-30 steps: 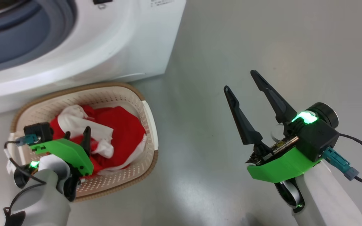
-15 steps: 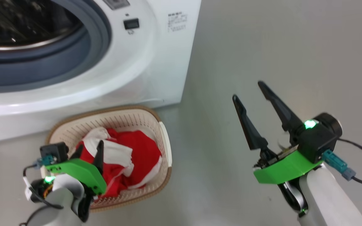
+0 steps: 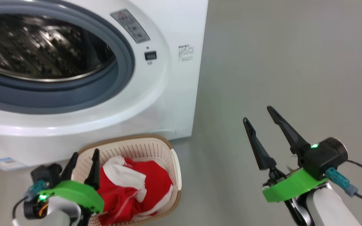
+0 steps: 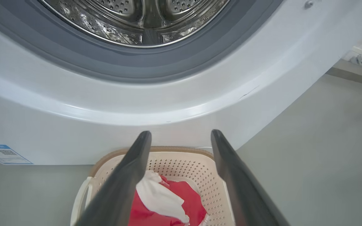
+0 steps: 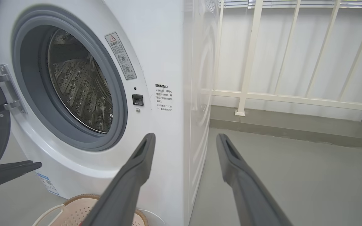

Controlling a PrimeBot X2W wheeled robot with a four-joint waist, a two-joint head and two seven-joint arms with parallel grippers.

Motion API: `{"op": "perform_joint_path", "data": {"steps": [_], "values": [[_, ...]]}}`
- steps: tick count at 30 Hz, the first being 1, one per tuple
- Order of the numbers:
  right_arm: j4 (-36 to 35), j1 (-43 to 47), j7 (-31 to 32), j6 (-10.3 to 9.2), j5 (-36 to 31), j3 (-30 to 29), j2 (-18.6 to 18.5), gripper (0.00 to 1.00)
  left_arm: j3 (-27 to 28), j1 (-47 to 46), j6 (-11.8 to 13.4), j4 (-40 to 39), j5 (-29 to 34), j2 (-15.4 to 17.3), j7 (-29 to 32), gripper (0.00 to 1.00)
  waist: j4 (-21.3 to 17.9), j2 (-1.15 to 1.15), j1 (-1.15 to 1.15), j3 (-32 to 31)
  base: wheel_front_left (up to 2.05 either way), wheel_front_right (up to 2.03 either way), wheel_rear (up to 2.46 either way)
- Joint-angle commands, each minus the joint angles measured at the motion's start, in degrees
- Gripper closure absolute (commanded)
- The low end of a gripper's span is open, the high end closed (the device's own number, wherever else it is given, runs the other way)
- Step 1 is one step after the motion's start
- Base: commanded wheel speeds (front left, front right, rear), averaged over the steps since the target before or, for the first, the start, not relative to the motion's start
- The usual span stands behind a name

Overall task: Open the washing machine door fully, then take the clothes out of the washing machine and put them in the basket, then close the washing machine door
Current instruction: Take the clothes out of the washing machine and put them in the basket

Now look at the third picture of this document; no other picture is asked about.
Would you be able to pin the black door latch socket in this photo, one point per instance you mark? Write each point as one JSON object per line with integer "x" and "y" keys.
{"x": 150, "y": 55}

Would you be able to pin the black printed text label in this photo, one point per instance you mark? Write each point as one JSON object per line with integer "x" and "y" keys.
{"x": 185, "y": 53}

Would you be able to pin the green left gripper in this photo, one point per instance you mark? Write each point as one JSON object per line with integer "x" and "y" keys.
{"x": 80, "y": 194}

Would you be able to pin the blue energy label sticker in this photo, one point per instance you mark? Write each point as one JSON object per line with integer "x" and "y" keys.
{"x": 5, "y": 164}

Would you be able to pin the red and white garment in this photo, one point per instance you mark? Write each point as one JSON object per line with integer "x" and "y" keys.
{"x": 156, "y": 182}

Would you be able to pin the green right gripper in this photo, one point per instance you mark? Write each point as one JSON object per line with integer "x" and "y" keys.
{"x": 291, "y": 186}

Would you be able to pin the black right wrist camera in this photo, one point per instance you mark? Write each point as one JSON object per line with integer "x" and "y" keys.
{"x": 325, "y": 157}

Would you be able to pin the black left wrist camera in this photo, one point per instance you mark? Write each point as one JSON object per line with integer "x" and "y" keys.
{"x": 46, "y": 174}

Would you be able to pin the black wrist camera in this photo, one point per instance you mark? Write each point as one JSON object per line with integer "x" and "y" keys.
{"x": 46, "y": 174}
{"x": 325, "y": 157}

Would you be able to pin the cream perforated laundry basket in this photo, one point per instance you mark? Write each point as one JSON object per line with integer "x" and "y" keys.
{"x": 149, "y": 150}

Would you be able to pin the stainless steel washing machine drum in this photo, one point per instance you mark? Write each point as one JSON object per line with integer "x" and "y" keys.
{"x": 42, "y": 47}

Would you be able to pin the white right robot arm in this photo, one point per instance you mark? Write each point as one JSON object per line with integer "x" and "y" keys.
{"x": 328, "y": 207}

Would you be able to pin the grey warning sticker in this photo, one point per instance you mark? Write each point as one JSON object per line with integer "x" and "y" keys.
{"x": 130, "y": 26}

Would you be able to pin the white front-load washing machine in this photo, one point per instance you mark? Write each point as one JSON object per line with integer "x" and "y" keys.
{"x": 174, "y": 94}

